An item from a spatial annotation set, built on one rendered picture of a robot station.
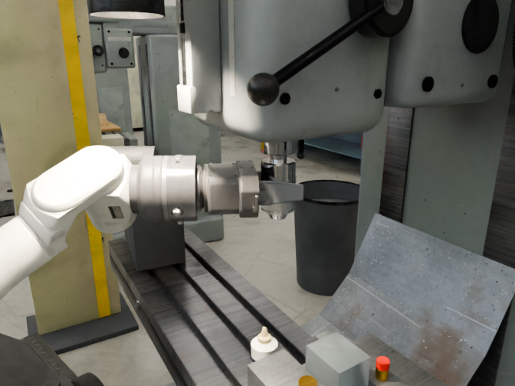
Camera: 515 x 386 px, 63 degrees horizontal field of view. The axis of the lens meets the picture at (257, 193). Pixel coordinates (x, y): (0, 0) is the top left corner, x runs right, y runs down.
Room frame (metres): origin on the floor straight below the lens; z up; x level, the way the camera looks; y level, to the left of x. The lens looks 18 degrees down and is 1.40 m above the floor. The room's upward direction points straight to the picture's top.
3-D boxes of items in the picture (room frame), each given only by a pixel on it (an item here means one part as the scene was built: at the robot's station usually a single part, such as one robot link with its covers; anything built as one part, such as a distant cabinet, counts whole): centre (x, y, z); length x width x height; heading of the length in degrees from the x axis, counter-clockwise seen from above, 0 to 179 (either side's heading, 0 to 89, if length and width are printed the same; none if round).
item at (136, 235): (1.03, 0.28, 1.01); 0.22 x 0.12 x 0.20; 24
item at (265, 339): (0.53, -0.01, 0.97); 0.04 x 0.04 x 0.11
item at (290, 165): (0.55, -0.03, 1.26); 0.05 x 0.05 x 0.01
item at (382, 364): (0.43, -0.15, 1.04); 0.02 x 0.02 x 0.03
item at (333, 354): (0.44, -0.10, 1.03); 0.06 x 0.05 x 0.06; 33
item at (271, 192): (0.52, -0.03, 1.23); 0.06 x 0.02 x 0.03; 96
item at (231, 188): (0.55, 0.06, 1.23); 0.13 x 0.12 x 0.10; 6
